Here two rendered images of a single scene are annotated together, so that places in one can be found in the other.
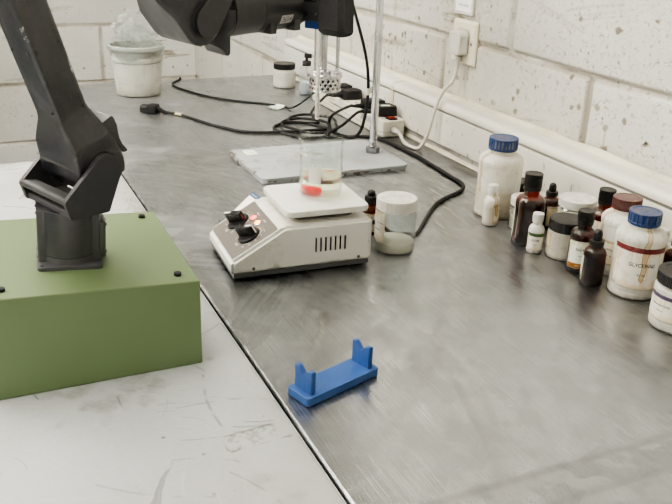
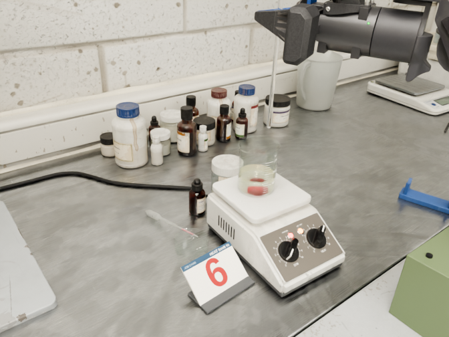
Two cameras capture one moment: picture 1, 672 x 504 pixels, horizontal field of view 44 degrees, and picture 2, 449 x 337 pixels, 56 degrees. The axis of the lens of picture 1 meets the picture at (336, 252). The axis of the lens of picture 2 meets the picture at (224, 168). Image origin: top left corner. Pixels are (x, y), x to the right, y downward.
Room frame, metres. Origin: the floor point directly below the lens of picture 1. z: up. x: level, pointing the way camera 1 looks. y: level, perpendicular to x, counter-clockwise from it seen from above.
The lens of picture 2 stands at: (1.29, 0.57, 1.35)
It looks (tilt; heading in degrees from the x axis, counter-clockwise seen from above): 29 degrees down; 256
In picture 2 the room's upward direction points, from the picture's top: 2 degrees clockwise
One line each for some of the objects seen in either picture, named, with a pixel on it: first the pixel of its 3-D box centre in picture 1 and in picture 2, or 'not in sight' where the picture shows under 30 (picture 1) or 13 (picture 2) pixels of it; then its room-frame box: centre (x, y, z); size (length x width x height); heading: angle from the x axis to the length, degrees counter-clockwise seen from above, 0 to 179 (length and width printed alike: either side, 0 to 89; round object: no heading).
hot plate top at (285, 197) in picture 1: (314, 198); (260, 192); (1.10, 0.03, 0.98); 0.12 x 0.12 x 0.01; 22
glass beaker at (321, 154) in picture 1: (320, 166); (256, 168); (1.11, 0.03, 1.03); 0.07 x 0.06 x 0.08; 27
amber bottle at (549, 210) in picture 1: (550, 205); (154, 130); (1.25, -0.34, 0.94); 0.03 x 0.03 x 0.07
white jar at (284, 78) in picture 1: (284, 74); not in sight; (2.28, 0.16, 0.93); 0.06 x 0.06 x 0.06
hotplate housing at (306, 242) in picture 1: (296, 228); (268, 222); (1.09, 0.06, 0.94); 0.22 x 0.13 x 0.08; 112
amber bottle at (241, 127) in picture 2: (594, 256); (242, 122); (1.03, -0.35, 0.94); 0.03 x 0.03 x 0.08
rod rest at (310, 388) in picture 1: (334, 369); (428, 194); (0.75, 0.00, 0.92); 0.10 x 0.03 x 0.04; 133
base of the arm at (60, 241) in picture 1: (70, 231); not in sight; (0.81, 0.28, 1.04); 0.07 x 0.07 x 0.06; 20
